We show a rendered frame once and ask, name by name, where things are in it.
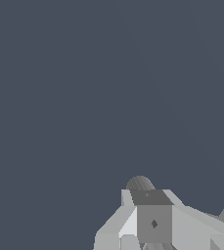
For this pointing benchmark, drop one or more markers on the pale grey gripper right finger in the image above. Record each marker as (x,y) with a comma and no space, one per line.
(195,228)

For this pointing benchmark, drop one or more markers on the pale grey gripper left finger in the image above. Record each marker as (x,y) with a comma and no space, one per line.
(123,228)

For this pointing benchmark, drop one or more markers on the dark grey rounded faucet knob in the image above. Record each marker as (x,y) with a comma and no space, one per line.
(140,183)

